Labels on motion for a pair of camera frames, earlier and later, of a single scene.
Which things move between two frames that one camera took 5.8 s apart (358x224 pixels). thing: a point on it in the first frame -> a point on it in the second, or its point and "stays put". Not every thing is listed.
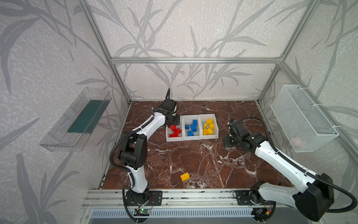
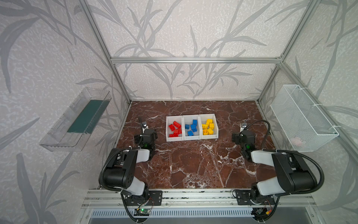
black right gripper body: (230, 141) -> (238, 141)
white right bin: (203, 119) stays put
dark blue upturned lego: (193, 128) stays put
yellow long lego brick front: (209, 121) stays put
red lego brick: (173, 127) stays put
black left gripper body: (175, 120) -> (137, 137)
